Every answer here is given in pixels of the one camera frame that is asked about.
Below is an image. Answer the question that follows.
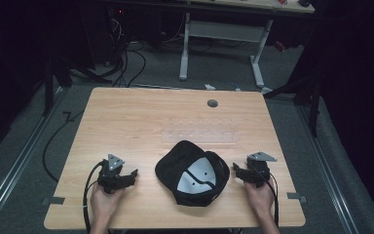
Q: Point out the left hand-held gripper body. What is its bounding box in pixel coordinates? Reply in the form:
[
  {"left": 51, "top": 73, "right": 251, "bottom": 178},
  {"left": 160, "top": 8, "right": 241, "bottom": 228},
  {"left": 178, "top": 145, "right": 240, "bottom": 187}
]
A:
[{"left": 96, "top": 153, "right": 127, "bottom": 195}]

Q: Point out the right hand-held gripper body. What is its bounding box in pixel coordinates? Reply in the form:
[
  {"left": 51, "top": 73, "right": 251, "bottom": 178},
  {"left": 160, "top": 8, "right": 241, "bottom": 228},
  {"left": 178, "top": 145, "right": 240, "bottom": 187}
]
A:
[{"left": 243, "top": 151, "right": 279, "bottom": 189}]

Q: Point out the black baseball cap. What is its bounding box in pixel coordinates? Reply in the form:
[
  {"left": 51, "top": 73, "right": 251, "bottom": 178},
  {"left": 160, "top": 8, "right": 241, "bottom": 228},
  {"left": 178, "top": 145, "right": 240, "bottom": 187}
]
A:
[{"left": 154, "top": 139, "right": 231, "bottom": 208}]

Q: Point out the person's left hand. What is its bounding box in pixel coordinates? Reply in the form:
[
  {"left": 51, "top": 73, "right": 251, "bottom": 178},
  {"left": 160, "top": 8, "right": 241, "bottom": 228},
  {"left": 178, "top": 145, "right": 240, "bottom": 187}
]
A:
[{"left": 90, "top": 183, "right": 127, "bottom": 226}]

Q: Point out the person's right hand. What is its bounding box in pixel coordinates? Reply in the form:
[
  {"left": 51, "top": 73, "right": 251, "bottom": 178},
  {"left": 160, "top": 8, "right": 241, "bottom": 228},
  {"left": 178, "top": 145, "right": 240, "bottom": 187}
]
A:
[{"left": 243, "top": 178, "right": 276, "bottom": 222}]

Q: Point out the grey tape piece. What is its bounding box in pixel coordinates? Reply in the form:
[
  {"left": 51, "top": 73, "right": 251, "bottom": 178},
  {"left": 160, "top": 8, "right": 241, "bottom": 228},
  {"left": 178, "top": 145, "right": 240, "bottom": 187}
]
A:
[
  {"left": 41, "top": 196, "right": 66, "bottom": 206},
  {"left": 285, "top": 191, "right": 308, "bottom": 204}
]

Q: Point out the black metal stand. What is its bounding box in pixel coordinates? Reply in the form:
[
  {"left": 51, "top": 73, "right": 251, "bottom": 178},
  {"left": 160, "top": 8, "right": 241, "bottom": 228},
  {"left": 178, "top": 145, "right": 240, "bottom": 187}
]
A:
[
  {"left": 41, "top": 48, "right": 74, "bottom": 117},
  {"left": 262, "top": 72, "right": 326, "bottom": 138}
]

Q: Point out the small red object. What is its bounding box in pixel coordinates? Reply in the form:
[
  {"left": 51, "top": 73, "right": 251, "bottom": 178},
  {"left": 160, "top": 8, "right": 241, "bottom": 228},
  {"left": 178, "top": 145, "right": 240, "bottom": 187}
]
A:
[{"left": 274, "top": 40, "right": 287, "bottom": 54}]

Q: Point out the white-framed wooden desk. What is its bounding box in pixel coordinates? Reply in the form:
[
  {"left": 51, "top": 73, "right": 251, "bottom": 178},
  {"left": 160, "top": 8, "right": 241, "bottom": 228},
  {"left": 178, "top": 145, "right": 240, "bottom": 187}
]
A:
[{"left": 110, "top": 0, "right": 317, "bottom": 90}]

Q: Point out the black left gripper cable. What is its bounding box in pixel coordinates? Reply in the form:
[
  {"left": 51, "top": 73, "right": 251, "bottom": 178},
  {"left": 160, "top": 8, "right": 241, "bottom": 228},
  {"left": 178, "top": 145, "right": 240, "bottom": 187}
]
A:
[{"left": 82, "top": 159, "right": 107, "bottom": 234}]

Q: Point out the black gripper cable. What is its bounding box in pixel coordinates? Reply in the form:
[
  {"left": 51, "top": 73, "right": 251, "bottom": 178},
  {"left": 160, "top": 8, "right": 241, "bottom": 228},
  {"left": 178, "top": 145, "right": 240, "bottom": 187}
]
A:
[
  {"left": 82, "top": 159, "right": 107, "bottom": 234},
  {"left": 266, "top": 171, "right": 281, "bottom": 228}
]

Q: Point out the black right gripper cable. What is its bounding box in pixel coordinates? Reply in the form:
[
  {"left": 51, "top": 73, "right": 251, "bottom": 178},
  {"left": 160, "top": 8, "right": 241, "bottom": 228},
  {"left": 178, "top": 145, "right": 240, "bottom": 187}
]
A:
[{"left": 266, "top": 171, "right": 281, "bottom": 228}]

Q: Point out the black floor cable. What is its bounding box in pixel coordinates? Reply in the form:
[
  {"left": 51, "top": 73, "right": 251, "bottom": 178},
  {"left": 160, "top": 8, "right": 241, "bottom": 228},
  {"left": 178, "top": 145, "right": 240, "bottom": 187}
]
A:
[{"left": 42, "top": 110, "right": 86, "bottom": 183}]

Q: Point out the metal floor rail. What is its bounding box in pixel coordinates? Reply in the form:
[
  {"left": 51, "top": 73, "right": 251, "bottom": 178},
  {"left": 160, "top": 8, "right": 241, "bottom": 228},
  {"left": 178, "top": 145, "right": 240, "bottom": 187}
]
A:
[
  {"left": 296, "top": 105, "right": 362, "bottom": 234},
  {"left": 0, "top": 87, "right": 66, "bottom": 234}
]

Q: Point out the bundle of black cables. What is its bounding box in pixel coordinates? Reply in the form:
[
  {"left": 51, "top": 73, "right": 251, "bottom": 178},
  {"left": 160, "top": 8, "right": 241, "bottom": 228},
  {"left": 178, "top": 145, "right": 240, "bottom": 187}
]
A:
[{"left": 108, "top": 16, "right": 148, "bottom": 89}]

